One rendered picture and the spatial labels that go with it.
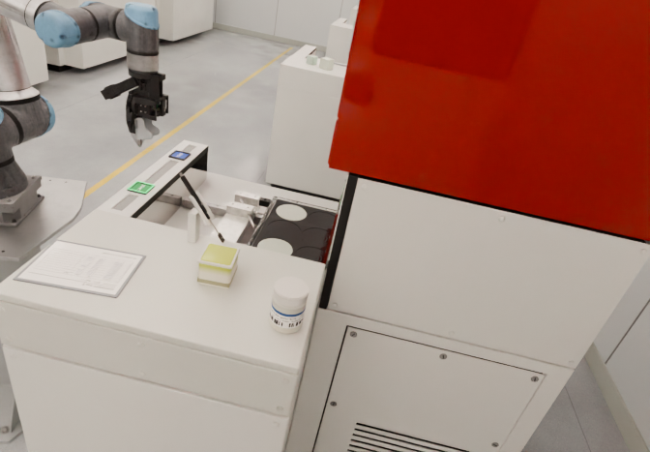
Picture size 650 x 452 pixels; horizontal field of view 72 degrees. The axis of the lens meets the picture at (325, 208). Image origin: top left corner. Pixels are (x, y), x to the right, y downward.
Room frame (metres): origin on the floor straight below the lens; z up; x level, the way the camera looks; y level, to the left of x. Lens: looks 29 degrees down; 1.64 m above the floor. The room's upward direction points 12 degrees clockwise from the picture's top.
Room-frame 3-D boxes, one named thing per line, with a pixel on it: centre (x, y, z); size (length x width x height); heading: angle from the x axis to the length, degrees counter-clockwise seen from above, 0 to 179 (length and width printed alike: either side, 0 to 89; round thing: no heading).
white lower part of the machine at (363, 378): (1.32, -0.40, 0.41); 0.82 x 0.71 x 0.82; 177
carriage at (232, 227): (1.14, 0.27, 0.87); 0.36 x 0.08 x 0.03; 177
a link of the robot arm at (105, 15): (1.11, 0.62, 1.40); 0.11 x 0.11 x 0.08; 80
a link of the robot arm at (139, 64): (1.12, 0.52, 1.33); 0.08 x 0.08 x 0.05
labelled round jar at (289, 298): (0.70, 0.03, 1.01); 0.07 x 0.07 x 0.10
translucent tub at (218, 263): (0.79, 0.21, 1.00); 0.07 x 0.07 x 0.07; 1
